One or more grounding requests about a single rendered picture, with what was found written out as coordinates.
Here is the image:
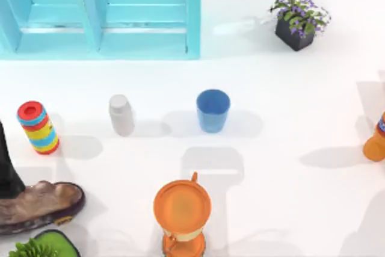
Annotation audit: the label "blue cup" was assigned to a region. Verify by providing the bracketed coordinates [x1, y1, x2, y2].
[196, 88, 231, 134]

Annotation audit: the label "white bottle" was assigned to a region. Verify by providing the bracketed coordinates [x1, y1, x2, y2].
[108, 94, 135, 137]

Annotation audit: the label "orange hourglass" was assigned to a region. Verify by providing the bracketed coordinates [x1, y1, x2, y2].
[153, 172, 212, 257]

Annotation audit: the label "light blue rack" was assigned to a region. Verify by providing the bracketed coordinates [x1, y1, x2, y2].
[0, 0, 202, 61]

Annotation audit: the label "purple flowers in black pot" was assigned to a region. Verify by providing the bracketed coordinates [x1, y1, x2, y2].
[268, 0, 332, 52]

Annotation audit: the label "red yellow blue striped can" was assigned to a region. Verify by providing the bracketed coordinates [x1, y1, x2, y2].
[16, 100, 60, 156]

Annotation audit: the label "brown shoe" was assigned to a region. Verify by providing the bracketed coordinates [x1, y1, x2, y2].
[0, 180, 86, 235]

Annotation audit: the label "orange bottle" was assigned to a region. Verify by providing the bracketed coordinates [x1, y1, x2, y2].
[362, 111, 385, 162]

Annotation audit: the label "green plant in green pot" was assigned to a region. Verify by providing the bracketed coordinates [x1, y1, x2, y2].
[8, 229, 81, 257]

